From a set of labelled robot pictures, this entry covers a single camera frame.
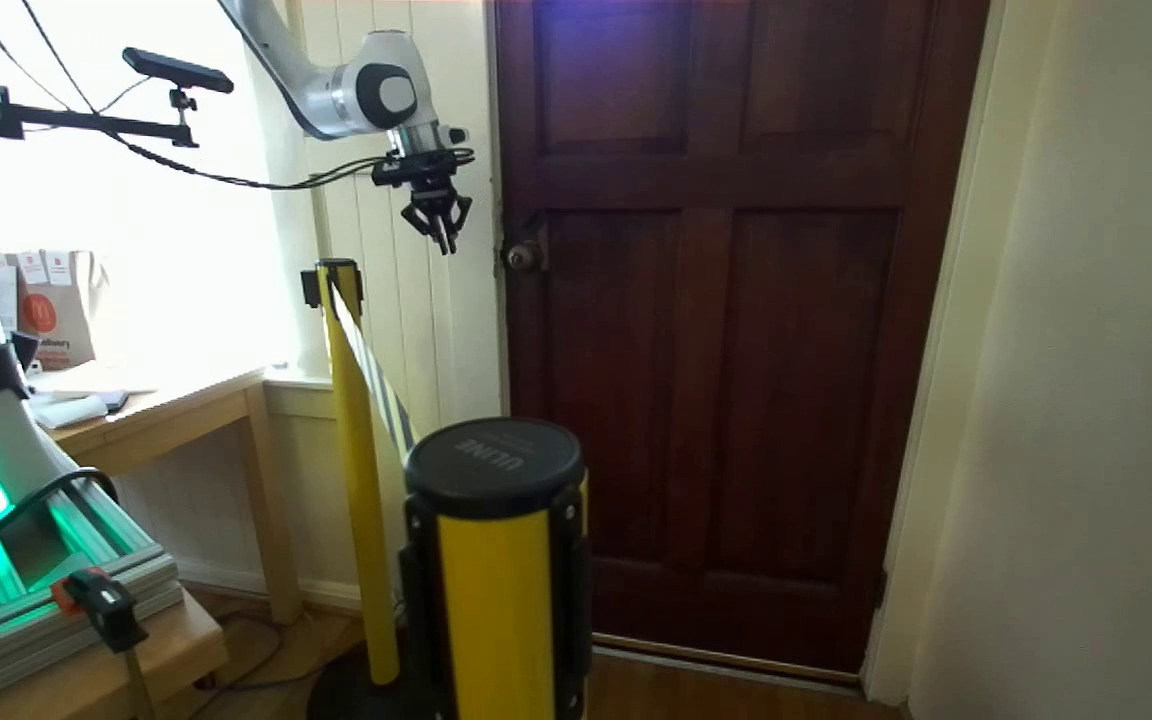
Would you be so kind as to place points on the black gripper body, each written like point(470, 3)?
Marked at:
point(426, 171)

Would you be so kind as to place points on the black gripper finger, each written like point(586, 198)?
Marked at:
point(457, 221)
point(421, 221)

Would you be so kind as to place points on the brass round door knob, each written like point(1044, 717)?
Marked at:
point(522, 257)

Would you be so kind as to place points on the dark brown wooden door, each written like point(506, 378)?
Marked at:
point(737, 332)

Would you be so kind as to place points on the metal door threshold strip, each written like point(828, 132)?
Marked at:
point(720, 662)

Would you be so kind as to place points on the yellow black retractable belt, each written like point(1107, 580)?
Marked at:
point(372, 365)

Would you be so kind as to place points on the light wooden table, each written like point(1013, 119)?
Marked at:
point(189, 407)

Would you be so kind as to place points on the white box orange print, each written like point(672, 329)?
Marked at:
point(50, 306)

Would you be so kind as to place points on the flat papers stack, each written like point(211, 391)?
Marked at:
point(83, 407)

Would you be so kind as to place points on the black round stanchion base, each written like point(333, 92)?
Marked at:
point(348, 694)

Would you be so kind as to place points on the black orange clamp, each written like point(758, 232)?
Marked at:
point(103, 607)

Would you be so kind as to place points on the wooden robot platform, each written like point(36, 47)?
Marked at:
point(163, 652)

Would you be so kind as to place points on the white door frame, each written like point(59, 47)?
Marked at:
point(483, 306)

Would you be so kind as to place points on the black stereo camera bar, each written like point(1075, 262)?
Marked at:
point(177, 68)

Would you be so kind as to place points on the thin yellow stanchion post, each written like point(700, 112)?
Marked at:
point(363, 505)

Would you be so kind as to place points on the yellow stanchion post black cap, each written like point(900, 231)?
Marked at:
point(499, 575)

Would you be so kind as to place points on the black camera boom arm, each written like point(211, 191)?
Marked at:
point(71, 120)

